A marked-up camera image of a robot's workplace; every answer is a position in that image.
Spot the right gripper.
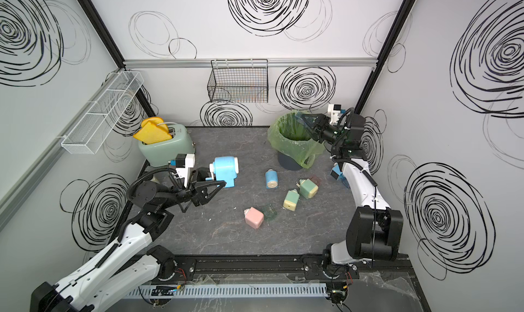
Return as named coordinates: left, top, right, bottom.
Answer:
left=302, top=115, right=345, bottom=149

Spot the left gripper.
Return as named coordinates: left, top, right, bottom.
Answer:
left=160, top=169, right=224, bottom=212

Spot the blue sharpener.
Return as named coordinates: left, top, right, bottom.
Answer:
left=210, top=156, right=240, bottom=188
left=330, top=163, right=343, bottom=181
left=265, top=170, right=278, bottom=189

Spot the blue translucent sharpener tray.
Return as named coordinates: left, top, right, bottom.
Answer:
left=294, top=111, right=308, bottom=127

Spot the pink pencil sharpener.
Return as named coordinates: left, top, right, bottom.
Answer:
left=244, top=207, right=265, bottom=229

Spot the clear sharpener tray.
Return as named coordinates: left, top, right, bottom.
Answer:
left=261, top=204, right=278, bottom=221

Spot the green sharpener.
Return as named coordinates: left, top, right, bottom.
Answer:
left=297, top=179, right=319, bottom=199
left=282, top=189, right=300, bottom=211

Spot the green sharpener bottom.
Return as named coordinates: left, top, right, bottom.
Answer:
left=282, top=189, right=300, bottom=211

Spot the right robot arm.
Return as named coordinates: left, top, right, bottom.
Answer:
left=297, top=108, right=403, bottom=265

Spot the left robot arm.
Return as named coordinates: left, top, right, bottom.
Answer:
left=29, top=166, right=227, bottom=311

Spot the bin with green bag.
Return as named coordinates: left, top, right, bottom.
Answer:
left=267, top=110, right=325, bottom=171

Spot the mint green toaster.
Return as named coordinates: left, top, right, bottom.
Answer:
left=138, top=124, right=195, bottom=167

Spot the yellow toy toast slice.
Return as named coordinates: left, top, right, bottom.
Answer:
left=133, top=117, right=173, bottom=145

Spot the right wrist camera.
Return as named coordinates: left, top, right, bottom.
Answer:
left=327, top=104, right=342, bottom=126

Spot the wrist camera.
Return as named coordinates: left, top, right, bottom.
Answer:
left=327, top=104, right=342, bottom=126
left=169, top=154, right=196, bottom=187

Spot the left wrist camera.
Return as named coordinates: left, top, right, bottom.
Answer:
left=169, top=154, right=196, bottom=187

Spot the black wire basket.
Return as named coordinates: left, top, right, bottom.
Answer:
left=207, top=59, right=269, bottom=103

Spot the grey slotted cable duct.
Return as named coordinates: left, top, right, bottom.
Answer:
left=124, top=283, right=328, bottom=301

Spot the white wire shelf basket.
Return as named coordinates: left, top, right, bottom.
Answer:
left=61, top=70, right=143, bottom=154

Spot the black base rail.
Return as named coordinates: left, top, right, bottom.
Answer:
left=145, top=249, right=414, bottom=285

